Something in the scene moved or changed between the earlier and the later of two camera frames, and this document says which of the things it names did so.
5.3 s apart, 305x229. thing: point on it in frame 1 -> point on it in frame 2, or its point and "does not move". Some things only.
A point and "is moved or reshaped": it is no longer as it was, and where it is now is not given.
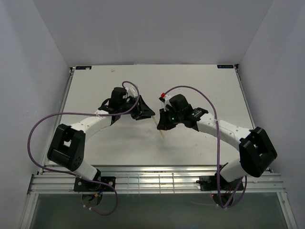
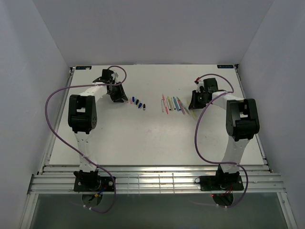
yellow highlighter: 156,121 is moved or reshaped
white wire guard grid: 151,183 does not move
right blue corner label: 225,66 does not move
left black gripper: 144,109 -> 121,95
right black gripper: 163,124 -> 194,103
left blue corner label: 83,67 does not move
